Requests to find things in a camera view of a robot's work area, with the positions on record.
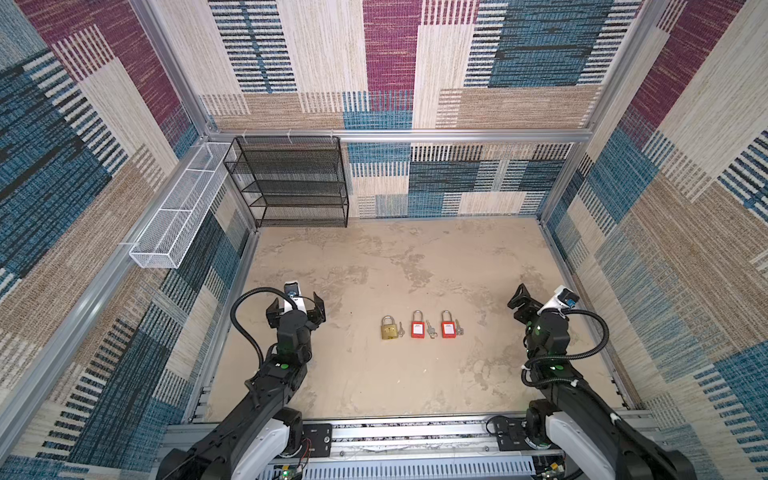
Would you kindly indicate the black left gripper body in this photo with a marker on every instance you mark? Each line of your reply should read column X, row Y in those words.
column 308, row 324

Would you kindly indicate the white wire mesh wall basket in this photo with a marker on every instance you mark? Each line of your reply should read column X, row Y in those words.
column 167, row 238

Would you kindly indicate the brass padlock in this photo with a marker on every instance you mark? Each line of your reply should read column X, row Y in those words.
column 389, row 328

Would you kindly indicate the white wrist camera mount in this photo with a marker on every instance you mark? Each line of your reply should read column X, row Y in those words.
column 292, row 289
column 562, row 299

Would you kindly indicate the key with ring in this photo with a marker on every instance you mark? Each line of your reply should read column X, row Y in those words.
column 431, row 331

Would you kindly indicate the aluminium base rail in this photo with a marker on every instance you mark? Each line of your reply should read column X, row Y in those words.
column 489, row 446

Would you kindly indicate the black wire mesh shelf rack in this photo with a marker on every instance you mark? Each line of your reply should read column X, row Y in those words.
column 290, row 181

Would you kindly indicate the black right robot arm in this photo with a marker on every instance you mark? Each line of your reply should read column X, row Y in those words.
column 571, row 415

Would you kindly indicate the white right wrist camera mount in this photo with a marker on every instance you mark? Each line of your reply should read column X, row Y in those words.
column 562, row 299

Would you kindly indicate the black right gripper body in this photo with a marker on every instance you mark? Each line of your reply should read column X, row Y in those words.
column 527, row 315

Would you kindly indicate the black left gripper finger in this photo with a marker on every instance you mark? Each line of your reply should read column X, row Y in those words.
column 317, row 315
column 274, row 314

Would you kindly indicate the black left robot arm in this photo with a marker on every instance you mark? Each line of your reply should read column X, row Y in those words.
column 261, row 426

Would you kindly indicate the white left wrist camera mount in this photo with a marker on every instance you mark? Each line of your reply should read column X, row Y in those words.
column 292, row 289

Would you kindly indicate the red padlock with white label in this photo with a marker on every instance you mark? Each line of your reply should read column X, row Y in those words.
column 418, row 325

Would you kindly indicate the small red padlock with key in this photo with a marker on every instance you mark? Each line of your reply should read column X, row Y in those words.
column 448, row 325

